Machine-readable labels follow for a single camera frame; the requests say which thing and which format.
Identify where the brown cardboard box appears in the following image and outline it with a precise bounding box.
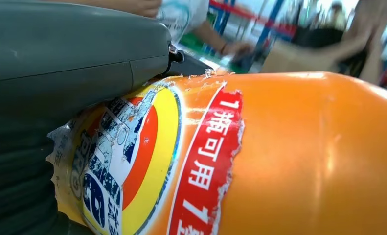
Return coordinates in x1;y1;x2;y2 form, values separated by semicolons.
260;40;341;74

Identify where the red metal pole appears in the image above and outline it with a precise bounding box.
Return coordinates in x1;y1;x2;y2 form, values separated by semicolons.
209;0;297;36

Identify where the orange detergent bottle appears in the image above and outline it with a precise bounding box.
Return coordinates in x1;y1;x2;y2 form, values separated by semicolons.
46;70;387;235

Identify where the person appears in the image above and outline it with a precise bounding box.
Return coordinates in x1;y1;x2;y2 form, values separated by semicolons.
47;0;255;64
292;0;387;87

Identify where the blue metal rack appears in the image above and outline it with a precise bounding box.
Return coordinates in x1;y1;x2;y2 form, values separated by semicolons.
206;0;297;56

